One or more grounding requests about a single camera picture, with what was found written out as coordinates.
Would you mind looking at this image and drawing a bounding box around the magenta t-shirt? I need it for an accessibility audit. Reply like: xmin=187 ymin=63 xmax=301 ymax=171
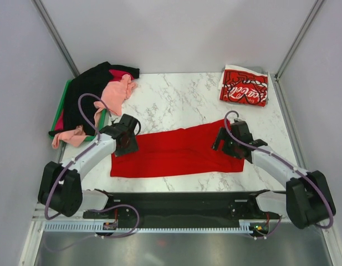
xmin=53 ymin=69 xmax=132 ymax=132

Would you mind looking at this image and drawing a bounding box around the black t-shirt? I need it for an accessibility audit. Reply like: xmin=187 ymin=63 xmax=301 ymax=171
xmin=47 ymin=61 xmax=140 ymax=137

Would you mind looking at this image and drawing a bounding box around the green plastic tray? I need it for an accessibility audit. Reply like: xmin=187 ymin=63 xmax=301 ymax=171
xmin=48 ymin=78 xmax=106 ymax=141

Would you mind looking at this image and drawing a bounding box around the right aluminium frame post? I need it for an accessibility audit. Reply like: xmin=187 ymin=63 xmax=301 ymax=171
xmin=274 ymin=0 xmax=325 ymax=81

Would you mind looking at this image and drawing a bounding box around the white slotted cable duct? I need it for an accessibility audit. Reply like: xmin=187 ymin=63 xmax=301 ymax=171
xmin=43 ymin=221 xmax=264 ymax=234

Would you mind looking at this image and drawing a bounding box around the salmon pink t-shirt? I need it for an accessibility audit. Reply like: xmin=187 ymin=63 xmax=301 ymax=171
xmin=52 ymin=74 xmax=137 ymax=149

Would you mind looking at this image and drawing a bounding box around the folded red Coca-Cola t-shirt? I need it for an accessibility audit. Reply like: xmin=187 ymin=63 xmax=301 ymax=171
xmin=218 ymin=65 xmax=261 ymax=107

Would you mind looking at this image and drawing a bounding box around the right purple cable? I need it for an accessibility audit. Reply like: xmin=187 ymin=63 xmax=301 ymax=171
xmin=223 ymin=110 xmax=335 ymax=242

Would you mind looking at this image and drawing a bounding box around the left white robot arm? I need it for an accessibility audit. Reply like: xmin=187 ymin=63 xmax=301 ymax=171
xmin=38 ymin=114 xmax=141 ymax=220

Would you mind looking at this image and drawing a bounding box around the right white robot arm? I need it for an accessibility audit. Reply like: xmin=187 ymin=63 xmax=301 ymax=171
xmin=212 ymin=119 xmax=336 ymax=229

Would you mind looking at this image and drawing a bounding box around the aluminium frame post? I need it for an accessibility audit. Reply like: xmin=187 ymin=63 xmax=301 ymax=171
xmin=31 ymin=0 xmax=80 ymax=77
xmin=274 ymin=0 xmax=325 ymax=81

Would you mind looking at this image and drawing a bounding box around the left aluminium frame post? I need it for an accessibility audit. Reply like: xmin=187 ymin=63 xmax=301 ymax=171
xmin=31 ymin=0 xmax=80 ymax=77

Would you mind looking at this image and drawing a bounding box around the aluminium extrusion rail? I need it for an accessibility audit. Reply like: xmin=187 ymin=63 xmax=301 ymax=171
xmin=32 ymin=203 xmax=46 ymax=221

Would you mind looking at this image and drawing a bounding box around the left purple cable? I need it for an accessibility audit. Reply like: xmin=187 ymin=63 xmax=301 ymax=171
xmin=43 ymin=93 xmax=140 ymax=253

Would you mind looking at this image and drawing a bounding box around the purple cable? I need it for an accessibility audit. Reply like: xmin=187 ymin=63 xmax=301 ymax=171
xmin=223 ymin=110 xmax=335 ymax=242
xmin=43 ymin=93 xmax=140 ymax=253

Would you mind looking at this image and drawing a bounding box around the plain red t-shirt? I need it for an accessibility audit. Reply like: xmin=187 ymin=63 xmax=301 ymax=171
xmin=110 ymin=120 xmax=244 ymax=178

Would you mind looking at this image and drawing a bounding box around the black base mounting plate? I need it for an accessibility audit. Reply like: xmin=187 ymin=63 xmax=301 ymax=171
xmin=83 ymin=192 xmax=279 ymax=228

